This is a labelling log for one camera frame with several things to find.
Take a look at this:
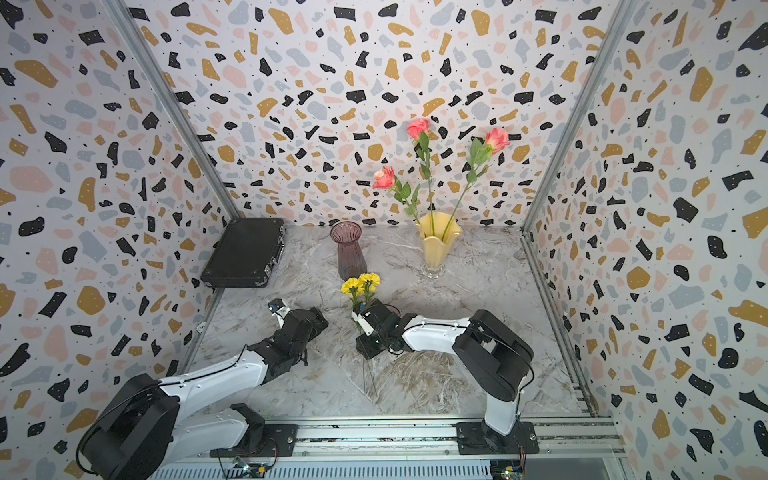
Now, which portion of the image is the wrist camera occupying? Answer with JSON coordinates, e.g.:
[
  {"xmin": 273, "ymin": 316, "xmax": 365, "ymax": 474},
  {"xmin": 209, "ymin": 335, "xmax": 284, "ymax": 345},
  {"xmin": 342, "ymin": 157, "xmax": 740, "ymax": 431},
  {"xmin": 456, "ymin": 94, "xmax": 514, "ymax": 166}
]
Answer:
[
  {"xmin": 268, "ymin": 298, "xmax": 291, "ymax": 328},
  {"xmin": 351, "ymin": 311, "xmax": 374, "ymax": 336}
]

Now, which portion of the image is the left aluminium frame post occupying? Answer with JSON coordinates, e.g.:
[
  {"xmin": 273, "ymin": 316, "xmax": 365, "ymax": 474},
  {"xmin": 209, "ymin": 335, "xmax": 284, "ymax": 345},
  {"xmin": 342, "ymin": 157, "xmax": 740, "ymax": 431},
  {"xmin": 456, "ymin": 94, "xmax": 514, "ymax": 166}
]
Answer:
[{"xmin": 103, "ymin": 0, "xmax": 240, "ymax": 220}]

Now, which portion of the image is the circuit board right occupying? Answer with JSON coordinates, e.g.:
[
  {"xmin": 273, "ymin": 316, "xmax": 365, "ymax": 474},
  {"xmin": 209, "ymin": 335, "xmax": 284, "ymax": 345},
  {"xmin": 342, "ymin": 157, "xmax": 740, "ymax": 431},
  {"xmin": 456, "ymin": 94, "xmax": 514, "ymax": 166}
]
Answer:
[{"xmin": 490, "ymin": 460, "xmax": 525, "ymax": 480}]

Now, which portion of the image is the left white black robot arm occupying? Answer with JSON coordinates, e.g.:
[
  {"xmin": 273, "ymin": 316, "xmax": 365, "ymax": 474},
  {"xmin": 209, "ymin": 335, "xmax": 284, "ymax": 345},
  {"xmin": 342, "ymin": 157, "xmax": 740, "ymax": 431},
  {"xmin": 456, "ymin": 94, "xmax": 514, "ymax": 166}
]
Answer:
[{"xmin": 75, "ymin": 300, "xmax": 328, "ymax": 479}]

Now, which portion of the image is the green circuit board left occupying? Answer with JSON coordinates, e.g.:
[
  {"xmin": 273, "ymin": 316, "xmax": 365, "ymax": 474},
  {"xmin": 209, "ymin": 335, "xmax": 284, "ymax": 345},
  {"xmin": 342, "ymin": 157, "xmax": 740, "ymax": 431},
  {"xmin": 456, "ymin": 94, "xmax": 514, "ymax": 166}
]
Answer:
[{"xmin": 229, "ymin": 457, "xmax": 272, "ymax": 479}]

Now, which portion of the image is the purple glass vase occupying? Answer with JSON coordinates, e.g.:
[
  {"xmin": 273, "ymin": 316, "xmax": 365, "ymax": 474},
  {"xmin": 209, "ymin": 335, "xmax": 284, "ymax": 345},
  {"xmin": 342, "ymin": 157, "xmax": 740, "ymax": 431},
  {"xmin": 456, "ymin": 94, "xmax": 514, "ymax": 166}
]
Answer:
[{"xmin": 330, "ymin": 221, "xmax": 367, "ymax": 281}]

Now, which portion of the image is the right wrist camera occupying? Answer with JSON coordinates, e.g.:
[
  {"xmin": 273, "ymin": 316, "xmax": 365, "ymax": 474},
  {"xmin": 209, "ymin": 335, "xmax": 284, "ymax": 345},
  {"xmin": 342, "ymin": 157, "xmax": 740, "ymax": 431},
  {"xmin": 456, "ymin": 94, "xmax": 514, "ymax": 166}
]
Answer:
[{"xmin": 351, "ymin": 311, "xmax": 374, "ymax": 336}]

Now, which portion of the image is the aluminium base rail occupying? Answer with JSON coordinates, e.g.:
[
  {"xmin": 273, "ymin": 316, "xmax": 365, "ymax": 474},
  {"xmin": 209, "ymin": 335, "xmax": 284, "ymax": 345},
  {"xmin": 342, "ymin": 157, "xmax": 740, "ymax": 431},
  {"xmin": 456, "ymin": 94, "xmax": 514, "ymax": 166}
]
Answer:
[{"xmin": 150, "ymin": 416, "xmax": 634, "ymax": 479}]

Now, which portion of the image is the aluminium frame post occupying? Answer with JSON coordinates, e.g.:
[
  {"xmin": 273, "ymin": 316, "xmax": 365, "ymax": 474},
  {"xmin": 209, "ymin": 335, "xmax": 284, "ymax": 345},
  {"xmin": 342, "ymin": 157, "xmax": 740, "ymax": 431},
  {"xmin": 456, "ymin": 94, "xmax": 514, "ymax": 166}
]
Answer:
[
  {"xmin": 103, "ymin": 0, "xmax": 240, "ymax": 220},
  {"xmin": 521, "ymin": 0, "xmax": 637, "ymax": 235}
]

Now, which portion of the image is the yellow carnation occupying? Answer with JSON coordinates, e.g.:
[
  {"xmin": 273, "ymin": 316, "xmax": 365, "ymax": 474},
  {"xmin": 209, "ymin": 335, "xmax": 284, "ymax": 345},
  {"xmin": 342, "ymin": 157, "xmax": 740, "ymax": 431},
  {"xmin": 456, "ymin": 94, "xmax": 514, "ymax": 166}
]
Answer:
[
  {"xmin": 358, "ymin": 273, "xmax": 381, "ymax": 307},
  {"xmin": 340, "ymin": 277, "xmax": 379, "ymax": 400}
]

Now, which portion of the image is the right aluminium frame post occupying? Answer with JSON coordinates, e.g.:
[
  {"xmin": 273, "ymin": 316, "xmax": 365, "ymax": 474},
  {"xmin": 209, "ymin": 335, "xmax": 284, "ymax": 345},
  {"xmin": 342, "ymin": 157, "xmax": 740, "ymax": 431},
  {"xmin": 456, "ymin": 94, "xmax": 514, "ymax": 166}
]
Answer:
[{"xmin": 521, "ymin": 0, "xmax": 637, "ymax": 235}]

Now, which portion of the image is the yellow ruffled glass vase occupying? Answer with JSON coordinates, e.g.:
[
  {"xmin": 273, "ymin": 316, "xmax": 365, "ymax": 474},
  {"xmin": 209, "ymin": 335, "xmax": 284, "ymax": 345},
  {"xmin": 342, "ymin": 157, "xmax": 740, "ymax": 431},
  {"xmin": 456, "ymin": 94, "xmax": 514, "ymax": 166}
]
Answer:
[{"xmin": 417, "ymin": 212, "xmax": 463, "ymax": 279}]

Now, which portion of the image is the black briefcase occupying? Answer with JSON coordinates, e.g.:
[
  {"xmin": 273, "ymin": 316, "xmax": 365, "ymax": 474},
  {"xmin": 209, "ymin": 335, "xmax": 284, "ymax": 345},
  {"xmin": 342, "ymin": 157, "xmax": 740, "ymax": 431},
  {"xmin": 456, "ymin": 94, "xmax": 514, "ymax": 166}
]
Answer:
[{"xmin": 200, "ymin": 218, "xmax": 286, "ymax": 288}]

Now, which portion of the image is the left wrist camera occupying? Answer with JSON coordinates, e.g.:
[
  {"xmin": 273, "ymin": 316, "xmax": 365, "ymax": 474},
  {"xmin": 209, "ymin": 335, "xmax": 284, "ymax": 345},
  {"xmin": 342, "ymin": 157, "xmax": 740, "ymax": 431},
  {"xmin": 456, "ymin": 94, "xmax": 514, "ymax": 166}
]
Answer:
[{"xmin": 268, "ymin": 298, "xmax": 291, "ymax": 328}]

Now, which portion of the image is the pink rose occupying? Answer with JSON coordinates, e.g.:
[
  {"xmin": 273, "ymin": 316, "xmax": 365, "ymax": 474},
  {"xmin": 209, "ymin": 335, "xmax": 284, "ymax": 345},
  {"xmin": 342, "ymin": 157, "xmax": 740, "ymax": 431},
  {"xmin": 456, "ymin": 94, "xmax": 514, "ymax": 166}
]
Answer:
[
  {"xmin": 373, "ymin": 166, "xmax": 420, "ymax": 222},
  {"xmin": 402, "ymin": 119, "xmax": 434, "ymax": 227},
  {"xmin": 441, "ymin": 128, "xmax": 510, "ymax": 240}
]

